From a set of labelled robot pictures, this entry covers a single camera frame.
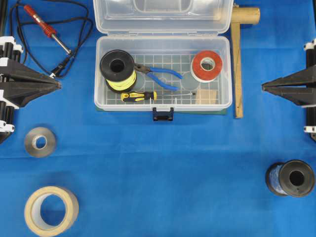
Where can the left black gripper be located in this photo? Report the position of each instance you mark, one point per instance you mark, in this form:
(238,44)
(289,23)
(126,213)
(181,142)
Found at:
(15,95)

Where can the clear plastic toolbox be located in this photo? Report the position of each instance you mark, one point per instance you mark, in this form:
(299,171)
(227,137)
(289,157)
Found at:
(164,34)

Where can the black toolbox latch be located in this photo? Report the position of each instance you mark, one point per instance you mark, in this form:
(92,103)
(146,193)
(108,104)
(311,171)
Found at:
(163,115)

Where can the grey tape roll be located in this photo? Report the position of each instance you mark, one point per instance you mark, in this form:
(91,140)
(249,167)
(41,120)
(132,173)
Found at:
(40,142)

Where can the red soldering iron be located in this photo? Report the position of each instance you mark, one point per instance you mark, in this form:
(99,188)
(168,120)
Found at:
(48,30)

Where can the wooden mallet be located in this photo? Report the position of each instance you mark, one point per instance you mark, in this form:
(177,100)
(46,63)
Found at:
(240,15)

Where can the red tape roll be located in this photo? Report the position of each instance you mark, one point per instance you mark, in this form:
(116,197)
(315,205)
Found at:
(206,66)

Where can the small wooden block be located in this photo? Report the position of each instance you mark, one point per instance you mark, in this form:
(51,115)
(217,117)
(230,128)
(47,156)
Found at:
(206,97)

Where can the blue table cloth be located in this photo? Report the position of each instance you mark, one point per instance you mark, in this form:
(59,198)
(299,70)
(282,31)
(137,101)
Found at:
(197,176)

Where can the yellow black screwdriver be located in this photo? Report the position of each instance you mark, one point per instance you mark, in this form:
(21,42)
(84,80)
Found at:
(135,96)

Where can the beige masking tape roll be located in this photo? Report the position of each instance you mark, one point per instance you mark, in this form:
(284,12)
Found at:
(50,211)

